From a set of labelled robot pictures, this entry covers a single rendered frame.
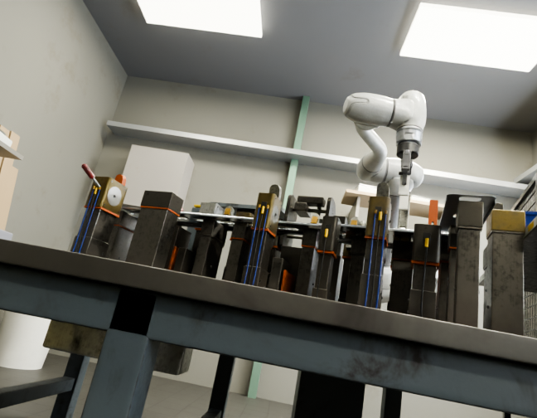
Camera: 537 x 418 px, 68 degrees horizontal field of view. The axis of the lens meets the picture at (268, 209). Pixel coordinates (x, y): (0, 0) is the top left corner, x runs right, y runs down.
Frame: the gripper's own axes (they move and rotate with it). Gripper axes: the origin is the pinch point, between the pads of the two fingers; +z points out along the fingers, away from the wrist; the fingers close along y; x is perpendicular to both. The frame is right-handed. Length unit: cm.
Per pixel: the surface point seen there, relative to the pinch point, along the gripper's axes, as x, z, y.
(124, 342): -41, 57, 70
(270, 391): -119, 106, -289
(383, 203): -4.5, 11.1, 25.0
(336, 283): -18.5, 31.1, 1.5
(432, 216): 10.1, -0.2, -14.8
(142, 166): -289, -101, -209
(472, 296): 16, 36, 40
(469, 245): 15.3, 25.0, 40.1
